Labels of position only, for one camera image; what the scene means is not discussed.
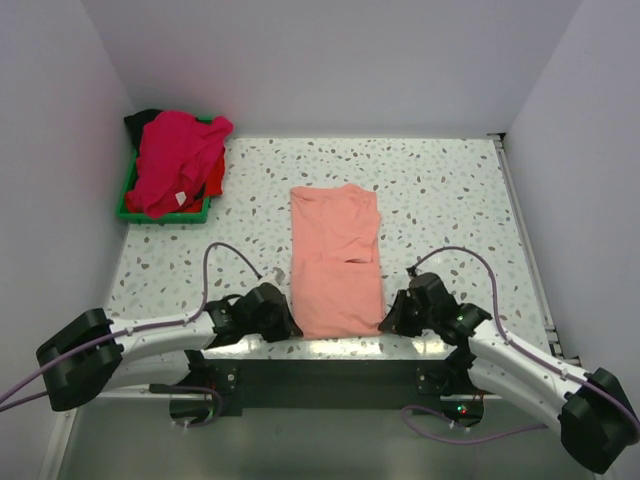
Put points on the salmon pink t-shirt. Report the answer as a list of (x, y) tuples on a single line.
[(336, 284)]

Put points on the magenta t-shirt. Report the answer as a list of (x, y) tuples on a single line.
[(177, 152)]

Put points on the red t-shirt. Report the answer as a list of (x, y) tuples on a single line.
[(181, 202)]

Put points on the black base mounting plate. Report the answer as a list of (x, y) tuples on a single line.
[(229, 387)]

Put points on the black t-shirt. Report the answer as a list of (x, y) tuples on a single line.
[(135, 124)]

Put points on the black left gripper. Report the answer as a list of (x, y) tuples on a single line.
[(287, 327)]

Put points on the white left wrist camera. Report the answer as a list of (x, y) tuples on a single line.
[(276, 276)]

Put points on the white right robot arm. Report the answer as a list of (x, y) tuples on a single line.
[(590, 411)]

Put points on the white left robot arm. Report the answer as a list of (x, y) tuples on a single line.
[(94, 353)]

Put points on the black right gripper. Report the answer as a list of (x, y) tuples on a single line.
[(394, 321)]

